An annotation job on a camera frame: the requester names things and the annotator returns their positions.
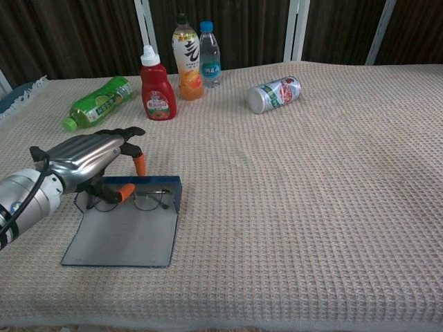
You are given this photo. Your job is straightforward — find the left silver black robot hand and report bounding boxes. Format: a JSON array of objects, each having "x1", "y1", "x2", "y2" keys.
[{"x1": 44, "y1": 126, "x2": 147, "y2": 205}]

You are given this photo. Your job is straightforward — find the green drink bottle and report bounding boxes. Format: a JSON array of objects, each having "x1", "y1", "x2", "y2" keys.
[{"x1": 62, "y1": 75, "x2": 134, "y2": 132}]

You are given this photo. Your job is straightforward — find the blue table pad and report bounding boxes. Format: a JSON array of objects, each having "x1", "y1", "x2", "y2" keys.
[{"x1": 0, "y1": 82, "x2": 35, "y2": 113}]

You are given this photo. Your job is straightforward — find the red ketchup squeeze bottle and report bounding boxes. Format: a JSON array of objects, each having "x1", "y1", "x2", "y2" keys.
[{"x1": 139, "y1": 44, "x2": 179, "y2": 122}]

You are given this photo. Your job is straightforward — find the orange drink bottle black cap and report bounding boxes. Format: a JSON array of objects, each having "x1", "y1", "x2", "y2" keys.
[{"x1": 171, "y1": 12, "x2": 206, "y2": 102}]

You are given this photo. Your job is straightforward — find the clear water bottle blue cap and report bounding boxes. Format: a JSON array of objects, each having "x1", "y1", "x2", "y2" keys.
[{"x1": 198, "y1": 20, "x2": 223, "y2": 89}]

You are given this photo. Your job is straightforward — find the beige waffle fringed tablecloth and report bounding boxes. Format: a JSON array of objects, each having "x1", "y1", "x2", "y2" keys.
[{"x1": 0, "y1": 62, "x2": 443, "y2": 329}]

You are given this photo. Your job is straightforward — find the white printed drink can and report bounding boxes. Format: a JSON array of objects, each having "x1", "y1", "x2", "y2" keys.
[{"x1": 246, "y1": 75, "x2": 303, "y2": 116}]

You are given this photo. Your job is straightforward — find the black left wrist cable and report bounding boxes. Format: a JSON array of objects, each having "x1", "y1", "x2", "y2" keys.
[{"x1": 0, "y1": 145, "x2": 50, "y2": 239}]

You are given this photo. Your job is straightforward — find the thin black frame eyeglasses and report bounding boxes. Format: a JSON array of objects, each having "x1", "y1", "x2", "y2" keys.
[{"x1": 86, "y1": 188, "x2": 172, "y2": 213}]

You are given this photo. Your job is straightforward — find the white partition frame post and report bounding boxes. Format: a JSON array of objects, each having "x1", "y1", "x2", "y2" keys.
[
  {"x1": 286, "y1": 0, "x2": 311, "y2": 64},
  {"x1": 133, "y1": 0, "x2": 159, "y2": 75},
  {"x1": 0, "y1": 67, "x2": 13, "y2": 98},
  {"x1": 364, "y1": 0, "x2": 397, "y2": 66}
]

